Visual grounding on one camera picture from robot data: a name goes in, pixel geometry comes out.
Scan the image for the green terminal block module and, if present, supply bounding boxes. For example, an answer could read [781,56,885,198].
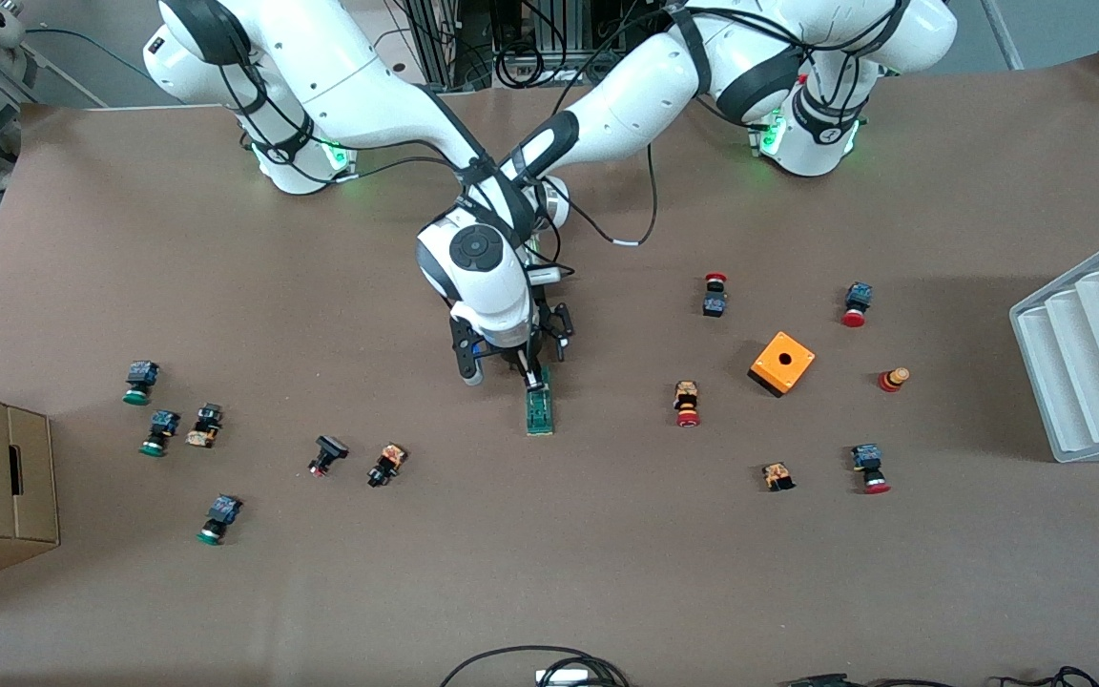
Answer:
[525,367,556,437]

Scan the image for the black push button orange block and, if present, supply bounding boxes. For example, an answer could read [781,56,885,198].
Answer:
[185,403,225,449]
[366,443,408,489]

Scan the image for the black square button red block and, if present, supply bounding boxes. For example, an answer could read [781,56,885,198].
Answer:
[307,435,350,478]

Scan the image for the aluminium equipment rack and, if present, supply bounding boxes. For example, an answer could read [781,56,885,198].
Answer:
[402,0,694,89]

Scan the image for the green push button blue block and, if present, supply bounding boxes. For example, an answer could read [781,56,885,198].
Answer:
[196,493,244,547]
[138,409,181,458]
[122,360,161,407]

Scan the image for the white ribbed plastic tray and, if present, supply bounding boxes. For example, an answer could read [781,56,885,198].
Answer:
[1008,226,1099,465]

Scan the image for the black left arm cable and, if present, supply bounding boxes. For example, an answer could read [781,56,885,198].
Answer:
[559,143,658,249]

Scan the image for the black coiled cable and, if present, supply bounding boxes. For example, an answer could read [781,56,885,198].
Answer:
[495,43,545,89]

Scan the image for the orange button enclosure box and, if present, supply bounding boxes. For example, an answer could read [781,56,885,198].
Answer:
[747,330,817,399]

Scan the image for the black looped cable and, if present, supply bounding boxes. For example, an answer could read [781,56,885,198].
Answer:
[439,646,632,687]

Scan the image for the black cable with connector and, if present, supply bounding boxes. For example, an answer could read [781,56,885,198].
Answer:
[783,665,1099,687]

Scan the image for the aluminium frame bar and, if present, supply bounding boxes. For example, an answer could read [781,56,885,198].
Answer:
[979,0,1026,70]

